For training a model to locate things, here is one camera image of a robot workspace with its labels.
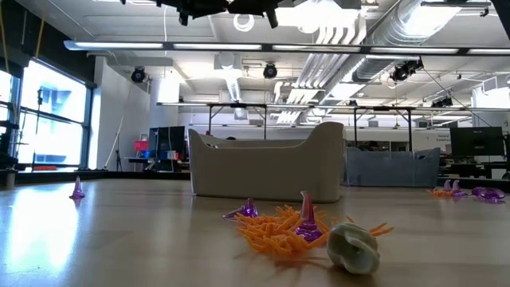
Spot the translucent grey plastic bin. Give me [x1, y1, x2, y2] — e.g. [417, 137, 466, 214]
[344, 147, 441, 188]

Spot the black monitor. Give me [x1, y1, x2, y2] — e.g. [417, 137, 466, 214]
[148, 125, 186, 161]
[449, 126, 505, 158]

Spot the cluttered background desk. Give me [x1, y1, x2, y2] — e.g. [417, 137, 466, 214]
[125, 155, 190, 173]

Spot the white plastic bin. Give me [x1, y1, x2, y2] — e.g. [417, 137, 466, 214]
[187, 120, 347, 203]

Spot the white leaning pole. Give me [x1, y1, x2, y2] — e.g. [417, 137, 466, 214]
[104, 115, 125, 168]

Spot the black light stand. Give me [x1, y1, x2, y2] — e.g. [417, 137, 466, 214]
[31, 87, 45, 168]

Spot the large window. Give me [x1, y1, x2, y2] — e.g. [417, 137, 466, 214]
[0, 57, 95, 171]

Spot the white ring lamp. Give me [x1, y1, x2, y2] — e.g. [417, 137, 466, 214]
[233, 10, 256, 33]

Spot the silver ventilation duct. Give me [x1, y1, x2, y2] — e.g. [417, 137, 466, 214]
[352, 0, 463, 83]

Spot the black metal frame stand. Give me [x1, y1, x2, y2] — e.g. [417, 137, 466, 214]
[157, 101, 418, 153]

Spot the black ceiling spotlight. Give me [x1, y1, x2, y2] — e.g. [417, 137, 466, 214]
[390, 58, 424, 83]

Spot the pale green skull ring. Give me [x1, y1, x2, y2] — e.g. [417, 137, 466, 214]
[326, 222, 383, 277]

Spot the long ceiling light bar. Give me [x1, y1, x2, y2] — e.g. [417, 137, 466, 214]
[63, 38, 510, 56]

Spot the black equipment rack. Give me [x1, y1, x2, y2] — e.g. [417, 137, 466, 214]
[0, 119, 25, 188]

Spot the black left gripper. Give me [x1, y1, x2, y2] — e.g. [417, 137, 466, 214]
[155, 0, 298, 29]

